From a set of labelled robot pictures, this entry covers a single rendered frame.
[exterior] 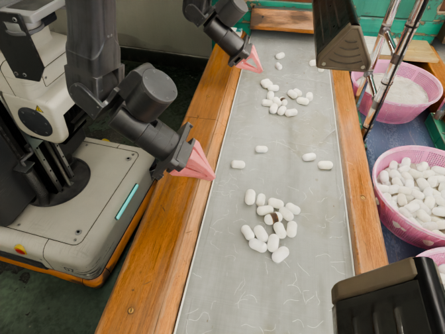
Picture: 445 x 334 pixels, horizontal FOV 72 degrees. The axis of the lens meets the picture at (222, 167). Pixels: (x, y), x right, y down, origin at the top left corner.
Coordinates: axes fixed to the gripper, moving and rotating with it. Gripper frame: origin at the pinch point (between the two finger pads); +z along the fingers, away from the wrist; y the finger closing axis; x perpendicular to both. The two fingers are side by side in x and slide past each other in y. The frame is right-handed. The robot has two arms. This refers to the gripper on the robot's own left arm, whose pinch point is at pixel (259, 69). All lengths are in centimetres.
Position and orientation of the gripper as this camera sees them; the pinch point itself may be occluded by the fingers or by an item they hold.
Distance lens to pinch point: 97.3
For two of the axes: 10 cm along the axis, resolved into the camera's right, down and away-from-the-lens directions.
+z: 7.4, 5.4, 3.9
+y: 1.7, -7.2, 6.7
